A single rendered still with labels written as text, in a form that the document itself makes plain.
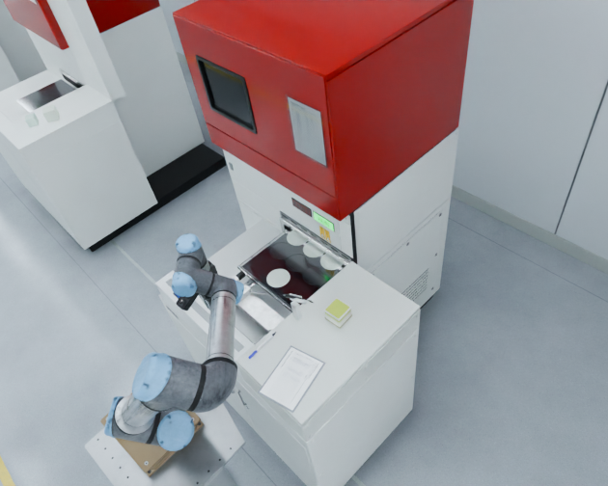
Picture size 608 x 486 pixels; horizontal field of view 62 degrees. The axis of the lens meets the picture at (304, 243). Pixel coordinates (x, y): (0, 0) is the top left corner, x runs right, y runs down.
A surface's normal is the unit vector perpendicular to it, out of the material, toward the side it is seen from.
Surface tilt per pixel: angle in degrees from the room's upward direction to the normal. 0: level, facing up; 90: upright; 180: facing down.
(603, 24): 90
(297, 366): 0
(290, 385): 0
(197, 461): 0
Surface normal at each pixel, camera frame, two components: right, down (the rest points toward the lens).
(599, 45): -0.72, 0.57
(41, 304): -0.12, -0.67
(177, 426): 0.52, -0.13
